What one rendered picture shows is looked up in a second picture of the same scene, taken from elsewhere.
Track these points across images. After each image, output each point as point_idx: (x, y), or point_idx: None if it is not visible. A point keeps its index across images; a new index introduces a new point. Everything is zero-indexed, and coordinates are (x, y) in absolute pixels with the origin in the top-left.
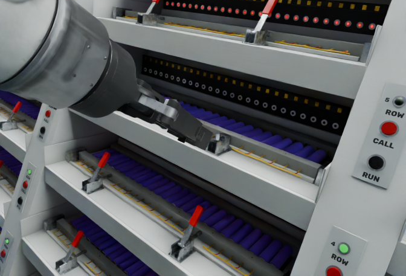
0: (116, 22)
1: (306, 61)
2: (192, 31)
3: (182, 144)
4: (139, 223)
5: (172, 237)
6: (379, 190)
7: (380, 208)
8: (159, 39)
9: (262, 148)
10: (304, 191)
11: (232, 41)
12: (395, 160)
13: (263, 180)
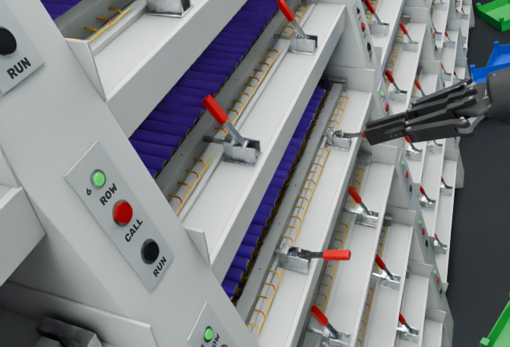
0: (244, 203)
1: (335, 27)
2: (256, 101)
3: (347, 168)
4: (356, 265)
5: (354, 233)
6: (372, 57)
7: (375, 63)
8: (283, 139)
9: (332, 111)
10: (360, 96)
11: (316, 60)
12: (368, 38)
13: (365, 114)
